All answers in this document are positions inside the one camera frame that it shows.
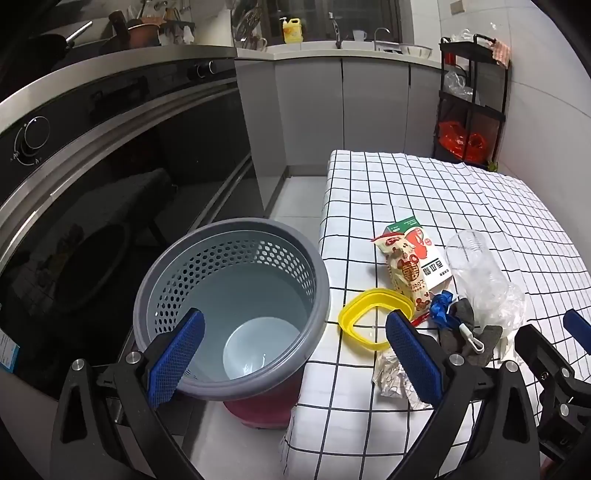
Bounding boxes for blue white sticker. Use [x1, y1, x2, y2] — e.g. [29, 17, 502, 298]
[0, 331, 20, 373]

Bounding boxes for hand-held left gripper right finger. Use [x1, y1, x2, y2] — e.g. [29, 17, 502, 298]
[385, 310, 541, 480]

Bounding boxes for clear plastic cup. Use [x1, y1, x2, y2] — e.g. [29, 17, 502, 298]
[444, 229, 527, 333]

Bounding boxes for black integrated stove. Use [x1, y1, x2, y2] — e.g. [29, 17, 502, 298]
[0, 44, 254, 402]

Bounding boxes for grey cloth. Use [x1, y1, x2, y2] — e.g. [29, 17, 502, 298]
[436, 298, 504, 367]

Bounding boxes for red plastic bag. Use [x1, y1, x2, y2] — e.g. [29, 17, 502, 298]
[438, 121, 488, 164]

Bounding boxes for crumpled white wrapper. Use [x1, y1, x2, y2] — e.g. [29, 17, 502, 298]
[372, 348, 437, 409]

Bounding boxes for white red green milk carton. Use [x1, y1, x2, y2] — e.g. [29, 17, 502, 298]
[383, 217, 455, 296]

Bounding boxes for white kitchen cabinet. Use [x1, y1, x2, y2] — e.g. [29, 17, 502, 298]
[235, 48, 444, 217]

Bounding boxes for white black checkered tablecloth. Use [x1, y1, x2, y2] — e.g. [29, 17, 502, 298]
[280, 148, 591, 480]

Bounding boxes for grey perforated trash basket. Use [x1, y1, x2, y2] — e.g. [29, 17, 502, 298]
[133, 218, 331, 396]

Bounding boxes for clear plastic bag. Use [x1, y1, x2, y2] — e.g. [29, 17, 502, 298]
[444, 69, 476, 100]

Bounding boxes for white bowl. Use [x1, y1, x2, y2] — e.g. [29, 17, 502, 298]
[222, 318, 302, 380]

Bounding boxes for blue ribbon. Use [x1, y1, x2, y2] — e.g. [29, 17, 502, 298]
[429, 292, 458, 329]

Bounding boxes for yellow detergent bottle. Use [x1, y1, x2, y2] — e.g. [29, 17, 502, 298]
[281, 16, 303, 44]

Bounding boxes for black storage rack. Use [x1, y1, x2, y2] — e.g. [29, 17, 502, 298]
[433, 34, 511, 167]

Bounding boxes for dark window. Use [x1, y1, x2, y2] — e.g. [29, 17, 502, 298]
[318, 0, 402, 43]

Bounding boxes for white plastic clip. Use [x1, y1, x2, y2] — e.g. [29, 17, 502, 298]
[457, 323, 486, 352]

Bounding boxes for black pan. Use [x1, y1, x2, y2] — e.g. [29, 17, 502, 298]
[18, 32, 77, 70]

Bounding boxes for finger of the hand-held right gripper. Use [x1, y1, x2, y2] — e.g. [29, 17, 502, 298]
[514, 324, 591, 418]
[563, 308, 591, 344]

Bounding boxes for dark red stool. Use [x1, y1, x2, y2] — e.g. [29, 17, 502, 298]
[223, 364, 305, 431]

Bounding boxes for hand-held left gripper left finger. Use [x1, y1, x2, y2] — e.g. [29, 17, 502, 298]
[51, 309, 206, 480]

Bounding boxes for brown pot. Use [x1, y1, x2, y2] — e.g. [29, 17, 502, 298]
[127, 18, 162, 49]

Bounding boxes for yellow plastic lid ring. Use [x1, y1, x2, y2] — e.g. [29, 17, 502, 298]
[338, 288, 414, 355]

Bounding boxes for large black stove knob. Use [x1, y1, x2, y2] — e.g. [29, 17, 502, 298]
[16, 116, 51, 155]

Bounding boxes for beige red snack packet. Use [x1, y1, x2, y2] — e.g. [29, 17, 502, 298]
[372, 232, 437, 326]

